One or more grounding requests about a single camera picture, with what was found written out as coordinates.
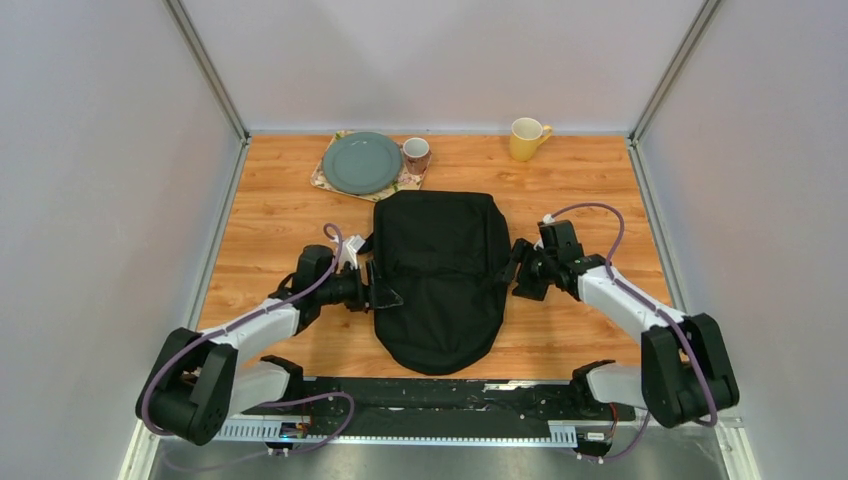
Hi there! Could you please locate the black fabric student bag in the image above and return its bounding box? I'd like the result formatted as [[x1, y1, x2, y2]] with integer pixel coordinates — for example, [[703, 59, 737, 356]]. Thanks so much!
[[371, 191, 511, 376]]

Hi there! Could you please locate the brown patterned mug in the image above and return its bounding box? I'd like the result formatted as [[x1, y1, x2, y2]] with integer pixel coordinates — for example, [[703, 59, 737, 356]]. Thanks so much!
[[401, 137, 431, 175]]

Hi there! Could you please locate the floral serving tray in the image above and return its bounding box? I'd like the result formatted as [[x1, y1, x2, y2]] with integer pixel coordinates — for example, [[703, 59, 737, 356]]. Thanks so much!
[[310, 131, 431, 202]]

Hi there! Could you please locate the yellow ceramic mug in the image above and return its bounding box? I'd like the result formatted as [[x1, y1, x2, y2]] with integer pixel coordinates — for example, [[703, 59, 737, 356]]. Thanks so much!
[[509, 117, 553, 162]]

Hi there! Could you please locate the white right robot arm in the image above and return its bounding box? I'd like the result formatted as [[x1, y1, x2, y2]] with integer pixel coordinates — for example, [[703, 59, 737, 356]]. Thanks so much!
[[500, 220, 740, 428]]

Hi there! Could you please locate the teal ceramic plate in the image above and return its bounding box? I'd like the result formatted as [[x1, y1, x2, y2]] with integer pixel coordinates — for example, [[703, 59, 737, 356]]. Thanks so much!
[[321, 132, 403, 195]]

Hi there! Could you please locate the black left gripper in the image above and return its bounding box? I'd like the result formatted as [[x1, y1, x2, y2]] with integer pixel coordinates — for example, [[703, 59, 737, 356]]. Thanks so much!
[[317, 260, 403, 312]]

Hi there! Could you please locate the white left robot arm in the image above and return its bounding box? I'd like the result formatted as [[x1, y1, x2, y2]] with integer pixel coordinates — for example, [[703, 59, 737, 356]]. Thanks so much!
[[135, 245, 403, 446]]

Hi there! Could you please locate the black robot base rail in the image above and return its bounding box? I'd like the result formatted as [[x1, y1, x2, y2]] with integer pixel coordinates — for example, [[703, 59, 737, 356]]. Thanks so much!
[[250, 377, 637, 439]]

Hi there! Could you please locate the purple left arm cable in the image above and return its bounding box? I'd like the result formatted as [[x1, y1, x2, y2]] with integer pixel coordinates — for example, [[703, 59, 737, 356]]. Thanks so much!
[[140, 223, 356, 458]]

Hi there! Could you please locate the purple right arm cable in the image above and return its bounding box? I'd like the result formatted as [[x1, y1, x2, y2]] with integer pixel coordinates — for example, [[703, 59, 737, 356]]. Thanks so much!
[[549, 202, 720, 464]]

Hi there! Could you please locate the aluminium frame post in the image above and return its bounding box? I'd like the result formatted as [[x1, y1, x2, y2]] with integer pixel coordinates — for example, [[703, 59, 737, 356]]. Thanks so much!
[[628, 0, 723, 147], [163, 0, 251, 144]]

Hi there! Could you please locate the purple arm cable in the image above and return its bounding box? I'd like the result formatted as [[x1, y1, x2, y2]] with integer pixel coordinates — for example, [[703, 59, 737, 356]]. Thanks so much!
[[549, 202, 720, 464], [140, 223, 356, 458]]

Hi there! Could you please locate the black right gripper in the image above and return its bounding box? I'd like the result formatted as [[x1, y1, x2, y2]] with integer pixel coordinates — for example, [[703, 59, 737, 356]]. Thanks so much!
[[491, 238, 557, 302]]

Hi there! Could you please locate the aluminium frame post right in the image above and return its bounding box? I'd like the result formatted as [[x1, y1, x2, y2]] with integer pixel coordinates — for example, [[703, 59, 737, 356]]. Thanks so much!
[[628, 0, 723, 147]]

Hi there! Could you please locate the aluminium frame post left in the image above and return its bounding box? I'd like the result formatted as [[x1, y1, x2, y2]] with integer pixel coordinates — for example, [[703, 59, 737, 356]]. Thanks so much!
[[163, 0, 251, 144]]

